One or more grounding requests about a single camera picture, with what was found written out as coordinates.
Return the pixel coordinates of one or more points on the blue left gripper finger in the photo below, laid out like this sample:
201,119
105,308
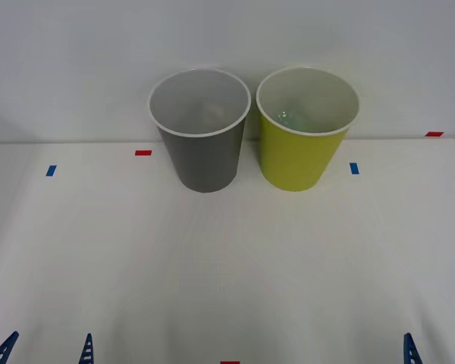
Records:
87,352
3,350

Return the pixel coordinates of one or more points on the yellow-green plastic waste bin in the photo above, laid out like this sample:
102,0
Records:
295,159

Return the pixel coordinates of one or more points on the green plastic bottle black cap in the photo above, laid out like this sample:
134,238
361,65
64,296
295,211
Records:
290,118

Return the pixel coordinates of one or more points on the grey plastic waste bin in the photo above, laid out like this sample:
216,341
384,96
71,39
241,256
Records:
208,163

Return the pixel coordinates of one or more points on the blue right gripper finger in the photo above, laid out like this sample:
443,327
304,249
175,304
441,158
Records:
411,352

